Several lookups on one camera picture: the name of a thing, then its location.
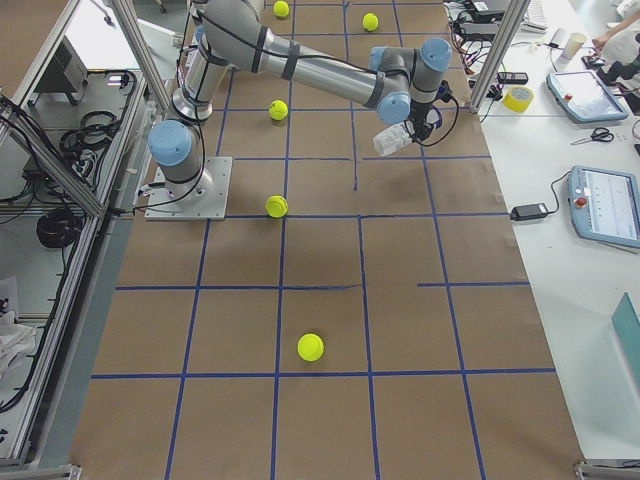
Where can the white blue tennis ball can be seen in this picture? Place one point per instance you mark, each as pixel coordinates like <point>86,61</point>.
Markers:
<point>394,138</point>

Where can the tennis ball near arm base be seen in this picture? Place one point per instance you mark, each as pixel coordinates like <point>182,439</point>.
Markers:
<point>276,206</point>

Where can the tennis ball far right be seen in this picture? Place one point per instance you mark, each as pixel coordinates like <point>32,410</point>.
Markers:
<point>370,22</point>

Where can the tennis ball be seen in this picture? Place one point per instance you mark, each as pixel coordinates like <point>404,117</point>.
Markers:
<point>310,347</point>
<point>370,22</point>
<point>281,9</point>

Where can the tennis ball middle grid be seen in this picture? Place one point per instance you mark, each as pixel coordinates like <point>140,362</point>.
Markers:
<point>278,110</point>

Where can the tennis ball far left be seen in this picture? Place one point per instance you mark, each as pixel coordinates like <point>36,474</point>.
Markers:
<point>281,9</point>

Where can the tennis ball front centre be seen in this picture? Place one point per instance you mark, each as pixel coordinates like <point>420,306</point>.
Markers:
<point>310,347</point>

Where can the yellow tape roll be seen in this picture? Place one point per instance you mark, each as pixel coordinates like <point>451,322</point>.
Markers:
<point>518,98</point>

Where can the black power adapter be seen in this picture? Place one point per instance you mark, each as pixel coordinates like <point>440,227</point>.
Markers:
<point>528,212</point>

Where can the far teach pendant tablet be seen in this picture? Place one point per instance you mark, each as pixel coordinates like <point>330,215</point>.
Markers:
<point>584,97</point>

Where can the teach pendant tablet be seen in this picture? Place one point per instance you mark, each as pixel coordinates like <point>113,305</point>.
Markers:
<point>584,97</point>
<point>604,205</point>

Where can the white paper cup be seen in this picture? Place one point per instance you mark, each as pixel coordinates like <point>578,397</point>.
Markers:
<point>574,43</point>

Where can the near teach pendant tablet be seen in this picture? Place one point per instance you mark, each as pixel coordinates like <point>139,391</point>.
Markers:
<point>604,205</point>

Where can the grey control box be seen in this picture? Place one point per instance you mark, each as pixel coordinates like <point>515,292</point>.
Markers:
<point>65,74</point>

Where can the aluminium frame post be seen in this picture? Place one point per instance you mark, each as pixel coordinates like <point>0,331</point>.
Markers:
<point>509,26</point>

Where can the black handled scissors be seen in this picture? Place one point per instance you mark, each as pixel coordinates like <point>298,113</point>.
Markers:
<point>599,134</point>

